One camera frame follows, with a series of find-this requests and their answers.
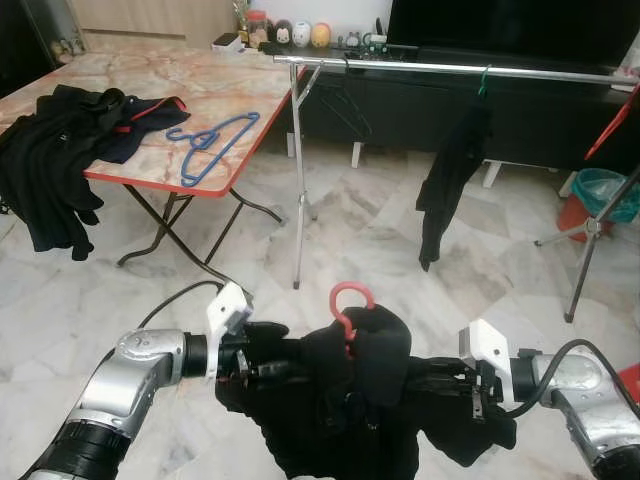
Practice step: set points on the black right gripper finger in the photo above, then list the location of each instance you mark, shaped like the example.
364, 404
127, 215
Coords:
440, 373

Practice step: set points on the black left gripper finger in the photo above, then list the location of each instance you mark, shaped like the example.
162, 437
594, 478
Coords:
275, 373
268, 331

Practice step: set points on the black knit garment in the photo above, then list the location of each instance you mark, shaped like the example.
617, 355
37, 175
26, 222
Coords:
330, 420

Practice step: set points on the large red plastic hanger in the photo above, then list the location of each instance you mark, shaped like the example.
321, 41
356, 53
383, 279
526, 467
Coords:
345, 290

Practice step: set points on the dark navy shirt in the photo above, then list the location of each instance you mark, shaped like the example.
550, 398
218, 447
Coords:
140, 145

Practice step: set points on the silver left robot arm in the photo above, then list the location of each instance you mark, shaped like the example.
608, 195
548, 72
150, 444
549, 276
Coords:
120, 390

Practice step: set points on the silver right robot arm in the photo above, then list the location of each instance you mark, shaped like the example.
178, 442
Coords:
585, 405

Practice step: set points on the blue plastic hanger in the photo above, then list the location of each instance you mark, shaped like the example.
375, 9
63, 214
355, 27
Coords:
205, 142

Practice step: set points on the green plastic hanger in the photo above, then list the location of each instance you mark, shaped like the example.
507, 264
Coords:
484, 82

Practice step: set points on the bare thin red hanger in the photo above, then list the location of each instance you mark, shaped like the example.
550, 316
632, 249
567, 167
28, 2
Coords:
612, 125

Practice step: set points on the red plastic stool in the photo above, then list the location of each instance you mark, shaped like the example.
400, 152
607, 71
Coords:
630, 382

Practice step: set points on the orange bin with teal bag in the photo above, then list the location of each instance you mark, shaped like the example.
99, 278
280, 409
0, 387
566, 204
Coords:
575, 215

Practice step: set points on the black shirt with green logo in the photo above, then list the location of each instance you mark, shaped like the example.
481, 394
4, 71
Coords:
450, 170

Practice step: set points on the black TV console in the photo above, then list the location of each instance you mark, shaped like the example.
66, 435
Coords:
400, 115

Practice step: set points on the marble pattern folding table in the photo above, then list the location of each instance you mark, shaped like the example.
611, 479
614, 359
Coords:
200, 80

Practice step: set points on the black clothes pile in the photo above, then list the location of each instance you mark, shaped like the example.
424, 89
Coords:
50, 170

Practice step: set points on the small white box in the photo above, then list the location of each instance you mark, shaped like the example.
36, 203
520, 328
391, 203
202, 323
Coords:
226, 42

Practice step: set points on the dark round face toy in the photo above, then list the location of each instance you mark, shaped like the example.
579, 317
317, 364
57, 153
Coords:
283, 33

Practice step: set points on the white round face toy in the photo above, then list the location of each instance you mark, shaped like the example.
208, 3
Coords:
302, 34

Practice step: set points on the orange round face toy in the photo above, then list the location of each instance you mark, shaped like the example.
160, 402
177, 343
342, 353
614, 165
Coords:
321, 35

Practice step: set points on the light wooden cabinet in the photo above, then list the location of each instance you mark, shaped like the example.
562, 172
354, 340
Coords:
150, 20

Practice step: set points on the black television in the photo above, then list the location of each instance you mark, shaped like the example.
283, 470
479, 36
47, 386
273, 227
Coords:
510, 28

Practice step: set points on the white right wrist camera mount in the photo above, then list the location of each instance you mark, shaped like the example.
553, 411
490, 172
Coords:
492, 345

